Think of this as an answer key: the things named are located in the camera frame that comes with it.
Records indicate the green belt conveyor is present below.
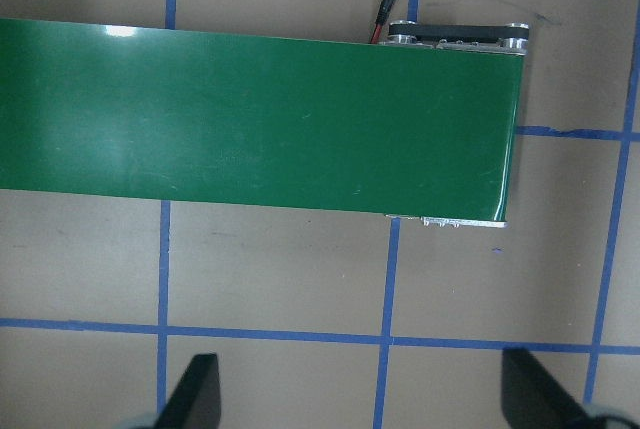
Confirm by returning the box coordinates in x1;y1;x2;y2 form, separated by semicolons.
0;17;532;230

